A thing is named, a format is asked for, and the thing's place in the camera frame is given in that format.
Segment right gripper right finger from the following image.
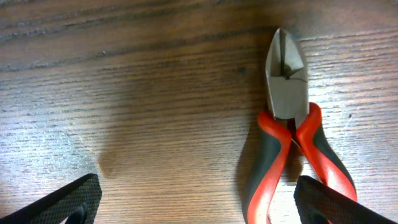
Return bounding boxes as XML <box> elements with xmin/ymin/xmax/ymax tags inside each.
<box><xmin>294</xmin><ymin>175</ymin><xmax>397</xmax><ymax>224</ymax></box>

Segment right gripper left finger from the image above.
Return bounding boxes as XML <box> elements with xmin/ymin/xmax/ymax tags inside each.
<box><xmin>1</xmin><ymin>174</ymin><xmax>102</xmax><ymax>224</ymax></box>

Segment red diagonal cutting pliers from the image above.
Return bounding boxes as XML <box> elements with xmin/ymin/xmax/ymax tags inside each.
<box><xmin>243</xmin><ymin>28</ymin><xmax>357</xmax><ymax>224</ymax></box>

